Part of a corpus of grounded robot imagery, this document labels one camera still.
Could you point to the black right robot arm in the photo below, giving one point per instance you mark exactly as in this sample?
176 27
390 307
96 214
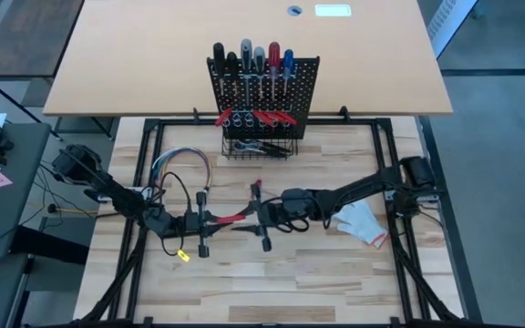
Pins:
358 187

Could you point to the chrome multi-hook rack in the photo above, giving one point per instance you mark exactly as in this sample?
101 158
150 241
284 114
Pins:
239 110

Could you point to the white blue-edged panel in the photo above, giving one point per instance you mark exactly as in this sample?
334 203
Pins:
449 18

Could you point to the red translucent flathead screwdriver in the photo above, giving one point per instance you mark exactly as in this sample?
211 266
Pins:
274 52

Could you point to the short black screwdriver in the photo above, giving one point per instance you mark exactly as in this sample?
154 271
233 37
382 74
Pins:
232 61

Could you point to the white work glove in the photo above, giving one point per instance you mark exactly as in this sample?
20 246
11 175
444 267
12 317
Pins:
360 223

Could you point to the round desk grommet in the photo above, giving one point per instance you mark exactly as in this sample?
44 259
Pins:
294 11

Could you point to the black metal pegboard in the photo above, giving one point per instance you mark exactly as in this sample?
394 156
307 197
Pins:
305 91

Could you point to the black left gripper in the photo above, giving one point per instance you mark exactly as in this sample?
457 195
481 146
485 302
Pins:
189 224

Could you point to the black table clamp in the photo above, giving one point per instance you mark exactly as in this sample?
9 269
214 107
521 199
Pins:
195 116
344 114

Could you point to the white rectangular desk plate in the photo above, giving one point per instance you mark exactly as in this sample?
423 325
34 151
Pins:
333 10

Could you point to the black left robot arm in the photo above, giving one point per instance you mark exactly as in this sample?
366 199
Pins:
107 189

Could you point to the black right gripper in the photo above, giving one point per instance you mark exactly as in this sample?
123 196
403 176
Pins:
274 216

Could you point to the black table frame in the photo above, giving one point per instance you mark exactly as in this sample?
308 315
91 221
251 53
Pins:
267 121

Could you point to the beige wooden desk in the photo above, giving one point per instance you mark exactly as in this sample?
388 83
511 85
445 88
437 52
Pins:
130 54

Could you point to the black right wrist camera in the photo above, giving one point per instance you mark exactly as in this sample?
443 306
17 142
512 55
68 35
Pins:
296 200

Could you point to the tall black screwdriver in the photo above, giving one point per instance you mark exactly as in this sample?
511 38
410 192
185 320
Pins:
219 54

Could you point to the gray side desk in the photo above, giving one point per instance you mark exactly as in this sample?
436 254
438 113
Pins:
16 205

